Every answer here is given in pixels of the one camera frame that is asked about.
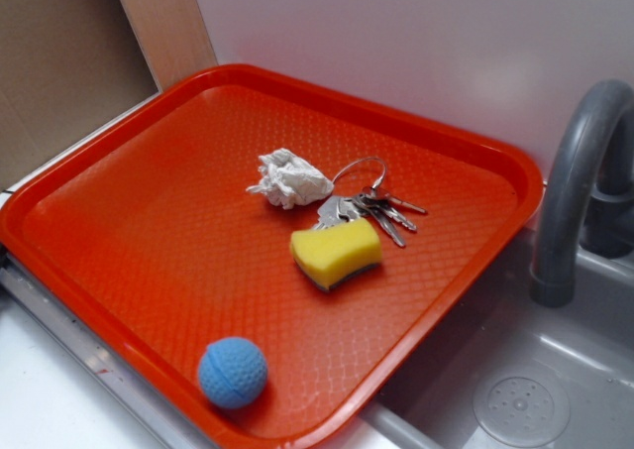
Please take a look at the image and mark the grey plastic faucet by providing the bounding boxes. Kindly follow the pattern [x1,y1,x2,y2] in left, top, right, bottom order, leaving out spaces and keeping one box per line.
[530,79,633,307]

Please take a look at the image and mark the round sink drain cover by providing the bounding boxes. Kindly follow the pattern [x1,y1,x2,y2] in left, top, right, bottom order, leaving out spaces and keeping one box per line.
[473,366,571,448]

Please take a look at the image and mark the silver key with long blade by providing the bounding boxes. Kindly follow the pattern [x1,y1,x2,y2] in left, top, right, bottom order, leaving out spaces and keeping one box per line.
[369,207,406,248]

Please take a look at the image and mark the silver middle key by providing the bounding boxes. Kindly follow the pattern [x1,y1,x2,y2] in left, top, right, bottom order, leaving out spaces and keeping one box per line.
[378,202,418,232]

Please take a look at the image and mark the metal counter edge strip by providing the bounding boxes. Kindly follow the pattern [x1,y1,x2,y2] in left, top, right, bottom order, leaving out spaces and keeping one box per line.
[1,253,215,448]

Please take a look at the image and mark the blue dimpled ball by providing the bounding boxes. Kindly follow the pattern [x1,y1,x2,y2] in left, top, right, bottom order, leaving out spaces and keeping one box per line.
[198,337,268,409]

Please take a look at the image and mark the crumpled white paper tissue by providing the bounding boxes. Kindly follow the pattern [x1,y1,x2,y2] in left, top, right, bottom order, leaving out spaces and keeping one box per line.
[246,148,334,210]

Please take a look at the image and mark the wooden post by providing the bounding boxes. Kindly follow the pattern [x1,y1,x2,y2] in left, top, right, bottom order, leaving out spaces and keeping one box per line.
[120,0,218,91]

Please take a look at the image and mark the silver key ring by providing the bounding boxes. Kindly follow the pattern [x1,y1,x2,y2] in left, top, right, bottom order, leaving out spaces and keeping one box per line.
[332,156,388,191]

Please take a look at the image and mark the orange plastic tray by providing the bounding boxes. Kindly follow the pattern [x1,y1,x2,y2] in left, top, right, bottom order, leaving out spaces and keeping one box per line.
[1,65,543,448]

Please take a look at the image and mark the grey plastic sink basin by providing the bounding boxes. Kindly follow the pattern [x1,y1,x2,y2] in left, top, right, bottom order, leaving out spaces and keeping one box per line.
[363,232,633,448]

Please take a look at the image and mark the large silver key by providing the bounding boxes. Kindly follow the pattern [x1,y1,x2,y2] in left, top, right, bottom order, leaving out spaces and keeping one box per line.
[312,195,359,230]

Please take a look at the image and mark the brown cardboard panel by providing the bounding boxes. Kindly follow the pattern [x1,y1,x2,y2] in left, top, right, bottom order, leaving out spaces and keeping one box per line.
[1,0,158,188]

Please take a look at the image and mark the yellow sponge with grey pad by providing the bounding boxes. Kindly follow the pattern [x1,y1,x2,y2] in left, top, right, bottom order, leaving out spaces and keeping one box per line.
[289,218,382,292]

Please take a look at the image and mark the small silver key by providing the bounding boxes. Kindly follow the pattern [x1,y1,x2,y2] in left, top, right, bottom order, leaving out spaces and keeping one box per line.
[382,192,428,215]

